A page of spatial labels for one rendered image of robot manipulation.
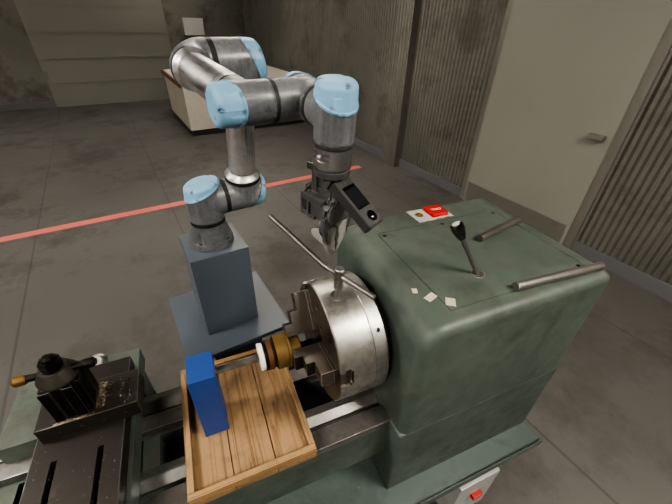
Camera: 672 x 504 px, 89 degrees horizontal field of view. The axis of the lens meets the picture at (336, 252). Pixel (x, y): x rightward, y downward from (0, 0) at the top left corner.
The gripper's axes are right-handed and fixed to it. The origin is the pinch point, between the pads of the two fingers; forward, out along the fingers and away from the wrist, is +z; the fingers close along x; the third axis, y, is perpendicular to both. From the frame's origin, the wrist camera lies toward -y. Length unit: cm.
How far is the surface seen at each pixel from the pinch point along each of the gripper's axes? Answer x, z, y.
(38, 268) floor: 43, 159, 275
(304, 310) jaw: 5.6, 19.1, 3.6
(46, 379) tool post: 55, 20, 30
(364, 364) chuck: 6.9, 19.9, -17.0
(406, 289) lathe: -9.5, 8.5, -15.4
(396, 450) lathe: 3, 53, -30
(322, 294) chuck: 4.1, 10.8, -0.9
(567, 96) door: -314, 23, 11
